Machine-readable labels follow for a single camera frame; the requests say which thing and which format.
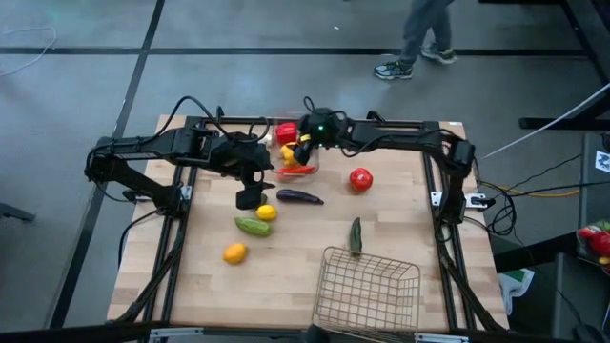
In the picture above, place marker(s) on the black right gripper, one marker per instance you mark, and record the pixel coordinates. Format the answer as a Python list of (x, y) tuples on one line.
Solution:
[(321, 127)]

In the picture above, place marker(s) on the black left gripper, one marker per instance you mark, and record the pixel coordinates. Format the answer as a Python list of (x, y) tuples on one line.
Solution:
[(243, 159)]

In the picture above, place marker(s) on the yellow bell pepper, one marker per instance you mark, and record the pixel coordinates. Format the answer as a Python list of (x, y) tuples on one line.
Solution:
[(287, 155)]

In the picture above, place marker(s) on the orange carrot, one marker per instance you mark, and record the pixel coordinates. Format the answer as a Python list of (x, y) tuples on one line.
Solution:
[(298, 170)]

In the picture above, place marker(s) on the yellow lemon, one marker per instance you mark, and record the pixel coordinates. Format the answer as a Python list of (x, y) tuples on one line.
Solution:
[(267, 213)]

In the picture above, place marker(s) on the red bell pepper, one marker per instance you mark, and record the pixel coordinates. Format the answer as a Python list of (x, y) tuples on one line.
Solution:
[(286, 133)]

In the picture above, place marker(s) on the purple eggplant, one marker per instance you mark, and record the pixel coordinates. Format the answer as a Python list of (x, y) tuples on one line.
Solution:
[(298, 196)]

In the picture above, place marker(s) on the white garlic bulb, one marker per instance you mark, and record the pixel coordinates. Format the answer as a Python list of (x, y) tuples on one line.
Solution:
[(267, 139)]

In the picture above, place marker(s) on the light green gourd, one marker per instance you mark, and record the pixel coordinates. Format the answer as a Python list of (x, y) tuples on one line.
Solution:
[(253, 227)]

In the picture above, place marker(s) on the red tomato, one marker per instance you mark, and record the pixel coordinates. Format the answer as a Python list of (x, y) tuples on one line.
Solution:
[(361, 180)]

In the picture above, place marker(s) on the orange round fruit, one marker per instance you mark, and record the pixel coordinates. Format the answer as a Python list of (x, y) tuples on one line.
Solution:
[(235, 254)]

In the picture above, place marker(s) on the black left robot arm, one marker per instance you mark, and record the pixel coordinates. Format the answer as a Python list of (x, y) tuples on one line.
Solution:
[(143, 147)]

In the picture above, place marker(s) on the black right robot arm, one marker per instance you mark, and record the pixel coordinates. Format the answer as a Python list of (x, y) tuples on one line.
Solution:
[(405, 135)]

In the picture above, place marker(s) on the container of spare produce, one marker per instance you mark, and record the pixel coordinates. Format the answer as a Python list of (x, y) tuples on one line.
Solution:
[(598, 243)]

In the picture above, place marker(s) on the clear plastic bin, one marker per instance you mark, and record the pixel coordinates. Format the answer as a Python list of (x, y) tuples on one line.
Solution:
[(310, 176)]

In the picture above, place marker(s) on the person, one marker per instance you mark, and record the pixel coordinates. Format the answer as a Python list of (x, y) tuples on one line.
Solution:
[(419, 28)]

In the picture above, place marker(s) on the white and green bag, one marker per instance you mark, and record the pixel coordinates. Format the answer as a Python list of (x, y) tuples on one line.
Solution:
[(517, 283)]

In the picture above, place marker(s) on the black furniture foot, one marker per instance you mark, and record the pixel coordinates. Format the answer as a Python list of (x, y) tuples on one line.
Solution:
[(16, 213)]

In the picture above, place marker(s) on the black cabinet with white label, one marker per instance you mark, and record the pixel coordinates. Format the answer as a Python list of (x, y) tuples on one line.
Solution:
[(591, 200)]

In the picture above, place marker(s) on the black box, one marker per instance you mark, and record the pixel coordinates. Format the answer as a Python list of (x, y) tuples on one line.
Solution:
[(581, 295)]

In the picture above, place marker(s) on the black metal table frame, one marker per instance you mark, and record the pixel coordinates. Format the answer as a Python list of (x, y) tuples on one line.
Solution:
[(305, 119)]

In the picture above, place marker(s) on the black frame clamp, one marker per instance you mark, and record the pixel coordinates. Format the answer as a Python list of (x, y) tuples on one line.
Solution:
[(376, 116), (219, 113)]

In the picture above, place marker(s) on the silver table bracket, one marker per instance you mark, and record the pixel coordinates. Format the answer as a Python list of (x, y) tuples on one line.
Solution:
[(441, 338), (176, 332)]

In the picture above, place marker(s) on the black desk frame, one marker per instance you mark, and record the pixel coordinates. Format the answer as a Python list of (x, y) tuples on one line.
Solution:
[(586, 28)]

